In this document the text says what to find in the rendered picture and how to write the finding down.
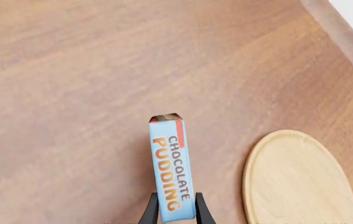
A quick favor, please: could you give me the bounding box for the round pale wooden plate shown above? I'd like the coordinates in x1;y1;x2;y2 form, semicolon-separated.
242;129;353;224

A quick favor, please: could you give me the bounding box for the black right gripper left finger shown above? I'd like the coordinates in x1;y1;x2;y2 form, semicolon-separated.
137;192;159;224

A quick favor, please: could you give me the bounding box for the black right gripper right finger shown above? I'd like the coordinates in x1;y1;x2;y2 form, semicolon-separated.
195;192;216;224

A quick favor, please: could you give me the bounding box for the blue chocolate pudding box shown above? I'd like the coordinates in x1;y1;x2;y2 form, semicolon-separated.
148;112;196;223

